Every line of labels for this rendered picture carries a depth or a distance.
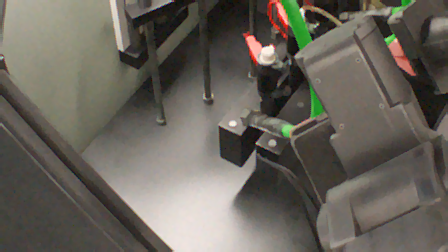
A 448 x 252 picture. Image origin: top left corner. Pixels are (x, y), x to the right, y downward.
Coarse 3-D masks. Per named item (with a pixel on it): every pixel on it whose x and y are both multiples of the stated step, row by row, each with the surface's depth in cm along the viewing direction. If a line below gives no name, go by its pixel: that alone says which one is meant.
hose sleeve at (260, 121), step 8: (256, 112) 94; (248, 120) 94; (256, 120) 92; (264, 120) 91; (272, 120) 90; (280, 120) 89; (264, 128) 91; (272, 128) 89; (280, 128) 88; (280, 136) 88
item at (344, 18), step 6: (342, 12) 114; (354, 12) 112; (360, 12) 111; (366, 12) 110; (372, 12) 109; (378, 12) 108; (384, 12) 107; (390, 12) 107; (342, 18) 113; (348, 18) 112; (354, 18) 111; (378, 18) 109; (384, 18) 108
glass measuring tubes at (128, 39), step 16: (112, 0) 115; (128, 0) 114; (112, 16) 118; (176, 16) 128; (128, 32) 121; (144, 32) 124; (160, 32) 126; (128, 48) 123; (144, 48) 123; (128, 64) 124
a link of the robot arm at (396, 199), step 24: (384, 168) 43; (408, 168) 42; (432, 168) 41; (336, 192) 44; (360, 192) 43; (384, 192) 42; (408, 192) 41; (432, 192) 39; (336, 216) 42; (360, 216) 42; (384, 216) 42; (408, 216) 39; (432, 216) 38; (336, 240) 41; (360, 240) 40; (384, 240) 39; (408, 240) 38; (432, 240) 37
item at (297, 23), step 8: (280, 0) 74; (288, 0) 73; (288, 8) 73; (296, 8) 73; (288, 16) 74; (296, 16) 73; (296, 24) 74; (304, 24) 74; (296, 32) 74; (304, 32) 74; (304, 40) 74; (312, 96) 77; (312, 104) 78; (320, 104) 78; (312, 112) 79; (320, 112) 78; (288, 128) 87; (288, 136) 87
